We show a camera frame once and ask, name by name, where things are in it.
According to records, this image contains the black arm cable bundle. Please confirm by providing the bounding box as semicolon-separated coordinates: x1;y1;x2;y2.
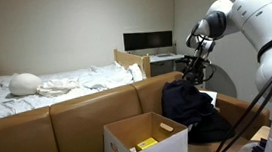
197;0;272;152

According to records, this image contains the tan leather sofa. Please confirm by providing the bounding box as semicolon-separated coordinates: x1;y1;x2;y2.
0;63;272;152

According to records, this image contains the white desk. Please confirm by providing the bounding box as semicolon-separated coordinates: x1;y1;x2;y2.
148;50;188;78

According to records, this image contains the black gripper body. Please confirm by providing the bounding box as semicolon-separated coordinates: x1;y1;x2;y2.
181;53;212;79

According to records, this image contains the round white pillow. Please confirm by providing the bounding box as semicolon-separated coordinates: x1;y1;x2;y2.
7;70;44;98

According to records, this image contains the white paper sheet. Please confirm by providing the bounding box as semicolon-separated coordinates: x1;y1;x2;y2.
200;88;219;109

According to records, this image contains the wooden bed frame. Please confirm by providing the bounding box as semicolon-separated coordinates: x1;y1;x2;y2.
0;45;153;94

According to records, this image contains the grey rounded chair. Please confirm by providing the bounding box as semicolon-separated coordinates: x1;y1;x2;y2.
203;61;239;102

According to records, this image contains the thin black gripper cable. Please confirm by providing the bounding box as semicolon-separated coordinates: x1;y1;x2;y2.
189;20;218;84

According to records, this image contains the black keyboard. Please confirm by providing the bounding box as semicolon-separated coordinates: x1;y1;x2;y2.
156;52;174;59

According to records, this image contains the black computer monitor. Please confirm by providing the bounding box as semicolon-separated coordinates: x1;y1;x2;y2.
123;28;175;53

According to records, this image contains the yellow book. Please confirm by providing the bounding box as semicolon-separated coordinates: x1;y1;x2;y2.
135;136;160;151

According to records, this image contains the cream crumpled cloth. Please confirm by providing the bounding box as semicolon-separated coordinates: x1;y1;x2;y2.
35;76;82;100

